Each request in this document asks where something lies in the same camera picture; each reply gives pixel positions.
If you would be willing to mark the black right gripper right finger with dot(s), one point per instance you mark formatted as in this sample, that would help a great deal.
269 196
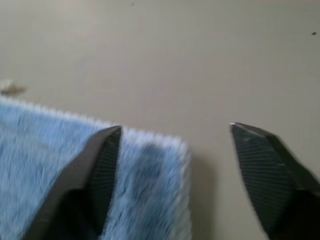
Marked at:
272 180

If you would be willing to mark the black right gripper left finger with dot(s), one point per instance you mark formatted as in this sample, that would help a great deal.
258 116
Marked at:
82 185

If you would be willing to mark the light blue fluffy towel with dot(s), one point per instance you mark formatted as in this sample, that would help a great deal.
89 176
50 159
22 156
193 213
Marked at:
150 185

